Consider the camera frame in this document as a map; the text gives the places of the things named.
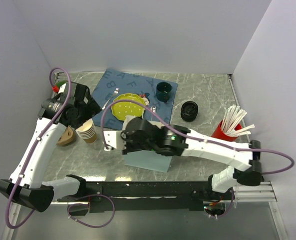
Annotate stack of brown paper cups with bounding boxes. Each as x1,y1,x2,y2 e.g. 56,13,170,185
75,118,97,144

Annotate light blue paper bag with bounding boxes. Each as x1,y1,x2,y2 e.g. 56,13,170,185
104,129,173,173

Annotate brown cardboard cup carrier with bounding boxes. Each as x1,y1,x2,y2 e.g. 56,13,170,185
57,126,75,146

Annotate stack of black cup lids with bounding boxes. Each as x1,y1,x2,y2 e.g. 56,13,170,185
180,101,199,122

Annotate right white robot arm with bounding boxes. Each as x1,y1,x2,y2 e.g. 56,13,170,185
120,116,262,200

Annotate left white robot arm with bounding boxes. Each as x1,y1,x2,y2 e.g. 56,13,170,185
0,82,101,212

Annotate green interior floral mug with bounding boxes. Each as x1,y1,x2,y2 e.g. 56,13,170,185
56,80,67,88

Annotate green polka dot plate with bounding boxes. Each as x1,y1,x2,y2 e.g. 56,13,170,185
111,93,145,121

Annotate silver fork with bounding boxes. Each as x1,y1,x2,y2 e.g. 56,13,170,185
102,88,119,110

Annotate silver spoon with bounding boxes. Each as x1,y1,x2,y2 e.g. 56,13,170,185
150,105,157,113

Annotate small cartoon figure toy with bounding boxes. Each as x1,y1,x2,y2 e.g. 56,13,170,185
139,92,150,106

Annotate blue letter placemat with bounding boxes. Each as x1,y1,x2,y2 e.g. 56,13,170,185
92,68,178,124

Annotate dark teal mug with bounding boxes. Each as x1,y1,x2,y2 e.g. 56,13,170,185
156,81,172,103

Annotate red cup with stirrers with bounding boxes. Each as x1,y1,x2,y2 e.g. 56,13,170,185
212,104,255,142

